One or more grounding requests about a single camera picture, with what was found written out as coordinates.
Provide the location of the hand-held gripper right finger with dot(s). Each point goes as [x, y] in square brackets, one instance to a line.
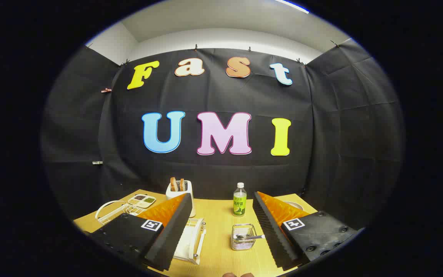
[271, 234]

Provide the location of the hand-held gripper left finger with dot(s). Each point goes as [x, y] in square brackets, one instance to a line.
[171, 234]

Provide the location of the metal spoon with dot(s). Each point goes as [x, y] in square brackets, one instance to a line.
[258, 237]

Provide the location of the white plate with meat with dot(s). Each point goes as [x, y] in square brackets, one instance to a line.
[293, 205]

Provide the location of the white toaster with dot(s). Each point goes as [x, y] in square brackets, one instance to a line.
[171, 194]

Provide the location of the green label drink bottle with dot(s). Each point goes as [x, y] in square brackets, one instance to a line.
[239, 204]

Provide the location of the white divided condiment tray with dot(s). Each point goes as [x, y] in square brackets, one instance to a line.
[135, 202]

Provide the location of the toast slice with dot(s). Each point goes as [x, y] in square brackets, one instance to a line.
[173, 184]
[182, 185]

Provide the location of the black backdrop cloth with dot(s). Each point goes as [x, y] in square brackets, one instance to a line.
[225, 96]

